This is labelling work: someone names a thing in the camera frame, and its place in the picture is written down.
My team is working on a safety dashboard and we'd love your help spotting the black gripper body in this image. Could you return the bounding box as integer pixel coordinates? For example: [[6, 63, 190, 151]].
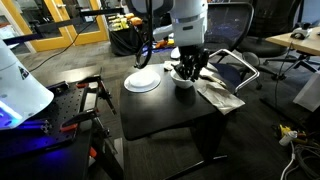
[[174, 45, 210, 82]]

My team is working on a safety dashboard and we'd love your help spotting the white robot base cone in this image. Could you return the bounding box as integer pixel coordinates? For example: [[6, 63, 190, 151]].
[[0, 40, 54, 130]]

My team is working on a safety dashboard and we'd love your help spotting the white ceramic bowl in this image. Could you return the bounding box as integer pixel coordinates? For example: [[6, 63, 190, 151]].
[[170, 70, 193, 89]]

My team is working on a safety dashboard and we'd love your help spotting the black mesh office chair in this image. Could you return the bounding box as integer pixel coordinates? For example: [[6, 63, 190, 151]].
[[203, 1, 256, 54]]

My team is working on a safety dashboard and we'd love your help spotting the beige folded cloth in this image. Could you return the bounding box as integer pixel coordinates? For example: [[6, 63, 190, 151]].
[[197, 82, 245, 115]]

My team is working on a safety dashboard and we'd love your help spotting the white round plate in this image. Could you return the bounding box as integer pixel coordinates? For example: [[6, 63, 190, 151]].
[[124, 70, 161, 93]]

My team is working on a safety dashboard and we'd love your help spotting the black cloth covered table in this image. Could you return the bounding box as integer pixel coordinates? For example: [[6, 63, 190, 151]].
[[107, 13, 143, 56]]

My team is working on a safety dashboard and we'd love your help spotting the light wooden desk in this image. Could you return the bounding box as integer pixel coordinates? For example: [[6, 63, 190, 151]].
[[267, 27, 320, 56]]

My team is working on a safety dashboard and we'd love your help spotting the black perforated breadboard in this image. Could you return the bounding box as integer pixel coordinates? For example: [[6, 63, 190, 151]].
[[0, 84, 86, 159]]

